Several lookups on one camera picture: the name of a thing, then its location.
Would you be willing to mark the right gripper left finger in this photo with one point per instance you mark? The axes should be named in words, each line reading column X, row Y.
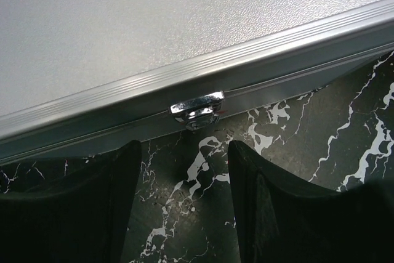
column 80, row 217

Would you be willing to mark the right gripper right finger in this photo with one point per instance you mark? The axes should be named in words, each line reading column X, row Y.
column 281, row 217

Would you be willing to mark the grey metal case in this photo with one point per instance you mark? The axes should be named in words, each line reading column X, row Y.
column 80, row 77

